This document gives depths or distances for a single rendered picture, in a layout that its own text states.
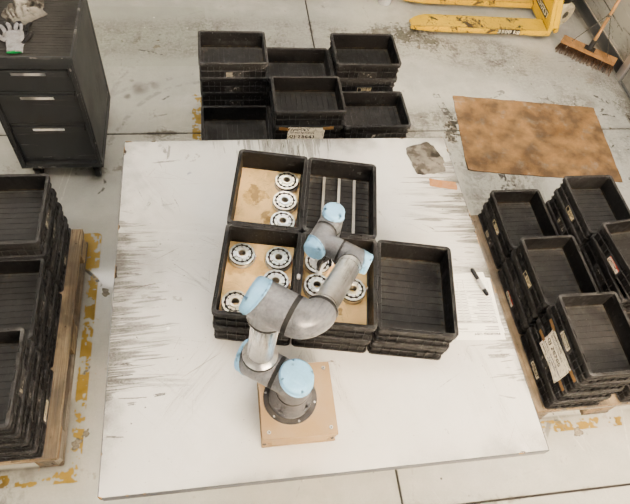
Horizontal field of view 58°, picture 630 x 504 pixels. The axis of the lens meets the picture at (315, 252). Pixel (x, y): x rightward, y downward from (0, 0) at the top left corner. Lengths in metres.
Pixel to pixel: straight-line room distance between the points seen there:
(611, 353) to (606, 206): 1.02
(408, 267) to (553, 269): 1.07
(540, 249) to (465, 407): 1.23
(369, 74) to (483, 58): 1.53
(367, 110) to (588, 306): 1.68
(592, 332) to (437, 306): 0.92
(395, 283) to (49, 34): 2.11
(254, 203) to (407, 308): 0.78
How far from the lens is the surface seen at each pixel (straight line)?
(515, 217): 3.50
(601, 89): 5.17
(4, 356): 2.65
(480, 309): 2.53
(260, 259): 2.30
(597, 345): 2.97
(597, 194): 3.71
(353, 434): 2.18
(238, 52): 3.73
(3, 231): 2.98
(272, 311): 1.50
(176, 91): 4.21
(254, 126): 3.57
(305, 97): 3.46
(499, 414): 2.36
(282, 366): 1.87
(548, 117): 4.66
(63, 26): 3.35
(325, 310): 1.53
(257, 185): 2.52
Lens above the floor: 2.76
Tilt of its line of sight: 56 degrees down
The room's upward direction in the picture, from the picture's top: 11 degrees clockwise
